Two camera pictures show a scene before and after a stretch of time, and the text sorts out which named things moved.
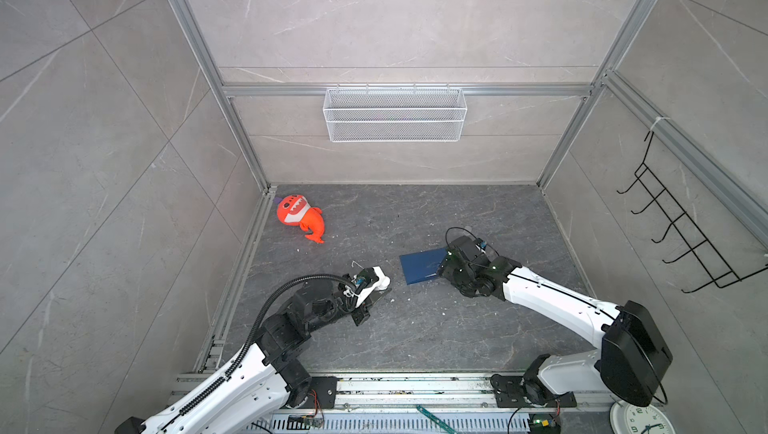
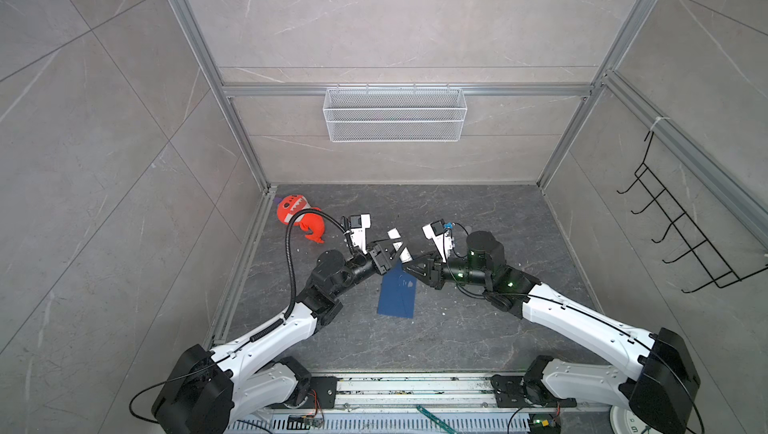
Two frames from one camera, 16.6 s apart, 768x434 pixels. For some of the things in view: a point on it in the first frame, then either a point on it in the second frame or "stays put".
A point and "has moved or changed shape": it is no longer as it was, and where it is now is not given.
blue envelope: (422, 266) has moved or changed shape
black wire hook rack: (681, 228) stays put
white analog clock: (627, 418) stays put
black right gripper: (446, 268) → (434, 269)
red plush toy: (295, 209) stays put
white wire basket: (394, 115) stays put
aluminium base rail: (468, 403) stays put
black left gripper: (362, 312) → (381, 261)
